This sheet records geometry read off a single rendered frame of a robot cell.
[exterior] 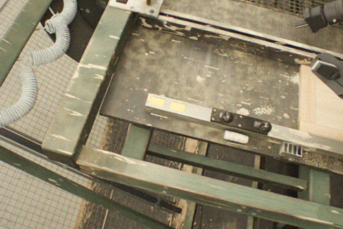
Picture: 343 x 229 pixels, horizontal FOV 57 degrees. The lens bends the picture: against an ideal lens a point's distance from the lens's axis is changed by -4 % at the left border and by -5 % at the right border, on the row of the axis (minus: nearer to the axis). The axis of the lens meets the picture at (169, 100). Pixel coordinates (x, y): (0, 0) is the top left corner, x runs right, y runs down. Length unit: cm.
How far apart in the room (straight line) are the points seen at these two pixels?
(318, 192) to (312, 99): 34
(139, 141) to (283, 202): 50
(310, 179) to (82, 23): 131
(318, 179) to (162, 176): 56
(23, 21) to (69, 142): 76
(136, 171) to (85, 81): 33
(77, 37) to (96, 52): 60
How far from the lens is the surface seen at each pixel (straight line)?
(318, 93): 133
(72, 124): 101
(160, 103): 110
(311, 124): 124
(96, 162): 100
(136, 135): 112
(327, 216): 111
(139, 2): 129
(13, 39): 154
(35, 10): 164
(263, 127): 100
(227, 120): 98
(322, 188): 123
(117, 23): 122
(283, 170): 187
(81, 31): 176
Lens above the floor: 212
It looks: 26 degrees down
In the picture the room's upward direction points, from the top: 58 degrees counter-clockwise
